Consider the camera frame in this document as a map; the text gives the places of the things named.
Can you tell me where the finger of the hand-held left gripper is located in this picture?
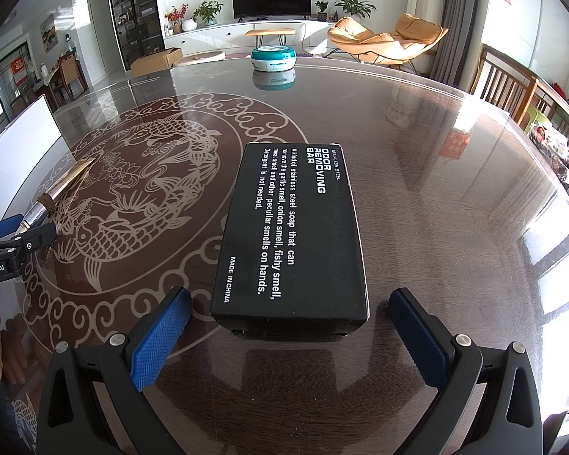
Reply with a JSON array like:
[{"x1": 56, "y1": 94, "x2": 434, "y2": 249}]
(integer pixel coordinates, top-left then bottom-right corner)
[
  {"x1": 0, "y1": 222, "x2": 58, "y2": 266},
  {"x1": 0, "y1": 213, "x2": 27, "y2": 242}
]

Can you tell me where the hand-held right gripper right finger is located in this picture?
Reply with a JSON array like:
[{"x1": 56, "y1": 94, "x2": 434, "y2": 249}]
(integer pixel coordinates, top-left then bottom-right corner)
[{"x1": 388, "y1": 287, "x2": 558, "y2": 455}]

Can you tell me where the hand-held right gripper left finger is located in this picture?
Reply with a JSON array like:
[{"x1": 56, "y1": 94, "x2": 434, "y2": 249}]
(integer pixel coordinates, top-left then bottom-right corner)
[{"x1": 35, "y1": 287, "x2": 193, "y2": 455}]

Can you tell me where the gold cosmetic tube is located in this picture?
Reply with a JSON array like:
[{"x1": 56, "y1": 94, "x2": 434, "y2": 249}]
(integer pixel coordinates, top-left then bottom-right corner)
[{"x1": 21, "y1": 157, "x2": 98, "y2": 235}]

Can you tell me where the white foam board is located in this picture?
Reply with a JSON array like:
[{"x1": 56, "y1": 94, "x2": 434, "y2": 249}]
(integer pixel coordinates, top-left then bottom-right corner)
[{"x1": 0, "y1": 94, "x2": 63, "y2": 214}]

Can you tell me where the black cardboard box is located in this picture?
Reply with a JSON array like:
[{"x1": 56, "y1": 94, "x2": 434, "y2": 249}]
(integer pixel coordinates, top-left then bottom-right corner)
[{"x1": 209, "y1": 141, "x2": 371, "y2": 342}]

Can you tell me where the red door poster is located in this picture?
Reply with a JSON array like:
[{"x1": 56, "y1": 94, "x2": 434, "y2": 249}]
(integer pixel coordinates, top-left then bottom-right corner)
[{"x1": 10, "y1": 57, "x2": 29, "y2": 87}]

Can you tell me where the brown dining chair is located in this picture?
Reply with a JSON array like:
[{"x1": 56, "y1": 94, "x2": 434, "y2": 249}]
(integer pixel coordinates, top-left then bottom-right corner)
[{"x1": 57, "y1": 54, "x2": 88, "y2": 102}]

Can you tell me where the open cardboard box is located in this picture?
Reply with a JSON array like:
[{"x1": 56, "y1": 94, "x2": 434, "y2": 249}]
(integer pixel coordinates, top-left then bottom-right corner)
[{"x1": 130, "y1": 47, "x2": 183, "y2": 77}]

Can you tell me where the dark glass bookshelf cabinet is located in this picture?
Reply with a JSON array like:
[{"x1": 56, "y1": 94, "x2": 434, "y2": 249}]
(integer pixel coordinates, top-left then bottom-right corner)
[{"x1": 107, "y1": 0, "x2": 164, "y2": 72}]

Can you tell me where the red flower plant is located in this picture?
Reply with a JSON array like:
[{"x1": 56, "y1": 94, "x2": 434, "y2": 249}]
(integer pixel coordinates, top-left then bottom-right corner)
[{"x1": 163, "y1": 5, "x2": 189, "y2": 34}]

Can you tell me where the wooden slatted chair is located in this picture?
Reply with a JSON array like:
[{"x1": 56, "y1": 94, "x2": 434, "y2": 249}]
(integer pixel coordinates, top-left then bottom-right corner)
[
  {"x1": 526, "y1": 80, "x2": 569, "y2": 152},
  {"x1": 469, "y1": 44, "x2": 539, "y2": 124}
]

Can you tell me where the white television cabinet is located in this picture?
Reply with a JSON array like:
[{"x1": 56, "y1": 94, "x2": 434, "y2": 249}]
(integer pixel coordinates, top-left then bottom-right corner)
[{"x1": 163, "y1": 20, "x2": 342, "y2": 55}]

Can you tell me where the teal round jar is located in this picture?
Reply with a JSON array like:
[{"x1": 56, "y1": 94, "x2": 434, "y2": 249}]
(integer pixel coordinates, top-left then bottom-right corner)
[{"x1": 250, "y1": 46, "x2": 299, "y2": 74}]

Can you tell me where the orange lounge chair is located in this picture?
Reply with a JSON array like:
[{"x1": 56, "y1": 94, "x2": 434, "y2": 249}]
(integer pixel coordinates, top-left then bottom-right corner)
[{"x1": 327, "y1": 13, "x2": 449, "y2": 64}]

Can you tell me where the wooden bench with metal legs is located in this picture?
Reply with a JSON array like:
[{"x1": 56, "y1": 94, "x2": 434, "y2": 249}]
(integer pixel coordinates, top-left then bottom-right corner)
[{"x1": 245, "y1": 28, "x2": 296, "y2": 50}]

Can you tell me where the grey curtain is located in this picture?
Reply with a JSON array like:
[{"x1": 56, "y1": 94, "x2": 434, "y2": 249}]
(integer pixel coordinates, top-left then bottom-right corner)
[{"x1": 429, "y1": 0, "x2": 484, "y2": 93}]

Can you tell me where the large leafy potted plant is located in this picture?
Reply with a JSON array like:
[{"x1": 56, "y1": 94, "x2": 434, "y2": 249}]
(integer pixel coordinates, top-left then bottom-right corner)
[{"x1": 334, "y1": 0, "x2": 377, "y2": 22}]

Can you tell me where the framed wall painting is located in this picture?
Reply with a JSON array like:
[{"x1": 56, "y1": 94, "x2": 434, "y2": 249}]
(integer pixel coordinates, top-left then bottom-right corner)
[{"x1": 40, "y1": 13, "x2": 58, "y2": 53}]

